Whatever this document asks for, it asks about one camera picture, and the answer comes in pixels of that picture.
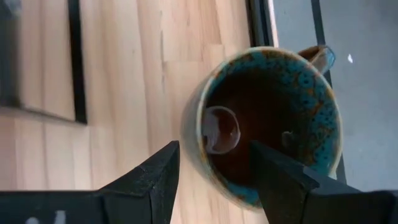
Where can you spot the dark speckled blue-brown mug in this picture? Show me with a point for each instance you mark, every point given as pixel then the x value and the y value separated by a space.
pixel 264 102

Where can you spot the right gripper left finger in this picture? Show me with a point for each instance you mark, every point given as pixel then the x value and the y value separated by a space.
pixel 149 193

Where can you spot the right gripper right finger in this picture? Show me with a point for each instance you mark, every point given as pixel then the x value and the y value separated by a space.
pixel 280 193

